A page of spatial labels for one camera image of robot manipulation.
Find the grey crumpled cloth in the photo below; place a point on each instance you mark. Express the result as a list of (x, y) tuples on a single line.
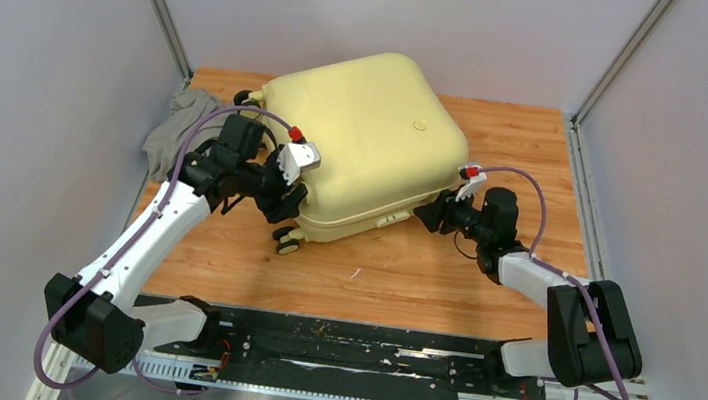
[(163, 143)]

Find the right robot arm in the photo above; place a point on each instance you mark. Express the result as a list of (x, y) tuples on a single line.
[(590, 338)]

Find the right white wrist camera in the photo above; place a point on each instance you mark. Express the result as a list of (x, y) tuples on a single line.
[(473, 177)]

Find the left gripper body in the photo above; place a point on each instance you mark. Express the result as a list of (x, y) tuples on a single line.
[(267, 184)]

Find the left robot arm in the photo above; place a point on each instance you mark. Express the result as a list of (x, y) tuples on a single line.
[(94, 313)]

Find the cream suitcase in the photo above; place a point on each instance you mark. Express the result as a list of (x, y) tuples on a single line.
[(386, 142)]

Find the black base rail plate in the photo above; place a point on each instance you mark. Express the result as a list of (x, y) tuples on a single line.
[(355, 361)]

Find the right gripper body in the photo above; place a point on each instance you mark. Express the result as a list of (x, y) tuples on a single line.
[(462, 215)]

